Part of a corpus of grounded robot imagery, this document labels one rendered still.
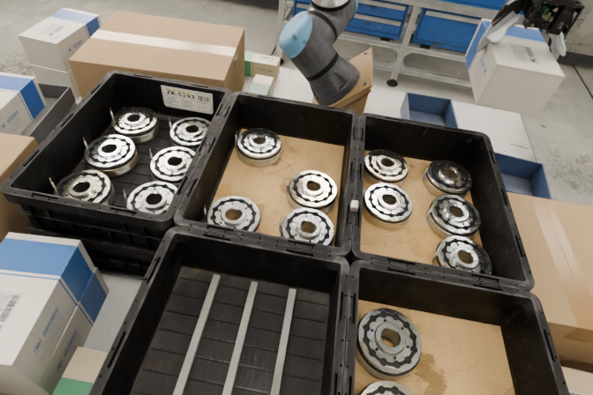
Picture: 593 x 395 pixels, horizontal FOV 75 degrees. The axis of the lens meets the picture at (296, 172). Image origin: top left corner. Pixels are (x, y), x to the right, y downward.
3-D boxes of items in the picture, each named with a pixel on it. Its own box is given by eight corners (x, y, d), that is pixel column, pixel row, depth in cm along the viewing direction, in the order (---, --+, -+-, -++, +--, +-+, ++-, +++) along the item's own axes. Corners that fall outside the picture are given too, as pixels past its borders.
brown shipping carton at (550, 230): (462, 230, 98) (491, 189, 86) (550, 246, 97) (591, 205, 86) (486, 352, 77) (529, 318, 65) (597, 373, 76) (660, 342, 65)
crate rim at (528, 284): (357, 119, 92) (359, 111, 90) (484, 140, 91) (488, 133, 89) (348, 264, 64) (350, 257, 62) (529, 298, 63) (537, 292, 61)
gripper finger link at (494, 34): (471, 52, 74) (520, 18, 68) (468, 38, 78) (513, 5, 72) (480, 63, 75) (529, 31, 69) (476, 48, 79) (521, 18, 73)
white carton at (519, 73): (464, 55, 90) (482, 18, 84) (516, 65, 89) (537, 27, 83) (476, 104, 76) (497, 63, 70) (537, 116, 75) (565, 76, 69)
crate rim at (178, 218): (234, 98, 93) (234, 89, 91) (357, 119, 92) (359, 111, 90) (171, 232, 65) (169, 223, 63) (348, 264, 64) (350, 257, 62)
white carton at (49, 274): (30, 260, 71) (9, 232, 65) (95, 267, 72) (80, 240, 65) (-44, 376, 57) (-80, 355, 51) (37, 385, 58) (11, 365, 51)
